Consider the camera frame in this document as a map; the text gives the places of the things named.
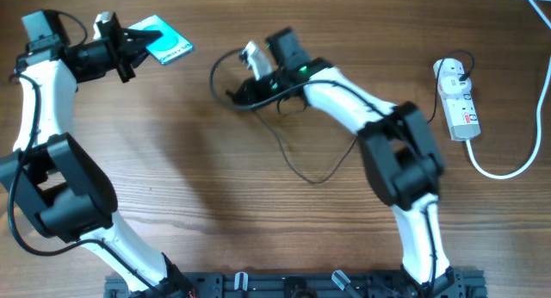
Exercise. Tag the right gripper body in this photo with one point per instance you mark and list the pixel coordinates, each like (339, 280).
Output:
(273, 85)

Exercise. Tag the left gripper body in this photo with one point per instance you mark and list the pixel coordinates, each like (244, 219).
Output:
(114, 45)

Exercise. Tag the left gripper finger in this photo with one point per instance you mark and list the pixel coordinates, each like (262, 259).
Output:
(135, 59)
(138, 40)

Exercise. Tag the turquoise screen smartphone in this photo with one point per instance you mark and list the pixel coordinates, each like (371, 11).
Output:
(170, 46)

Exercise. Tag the white power strip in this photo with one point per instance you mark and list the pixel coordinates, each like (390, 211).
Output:
(460, 112)

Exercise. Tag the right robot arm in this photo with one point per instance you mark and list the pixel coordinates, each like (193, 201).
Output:
(400, 157)

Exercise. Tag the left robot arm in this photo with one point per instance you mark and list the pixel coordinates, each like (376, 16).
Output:
(62, 192)

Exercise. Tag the white charger plug adapter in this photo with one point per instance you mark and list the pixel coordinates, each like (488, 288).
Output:
(451, 87)

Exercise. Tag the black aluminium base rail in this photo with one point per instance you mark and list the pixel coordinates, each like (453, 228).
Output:
(377, 283)

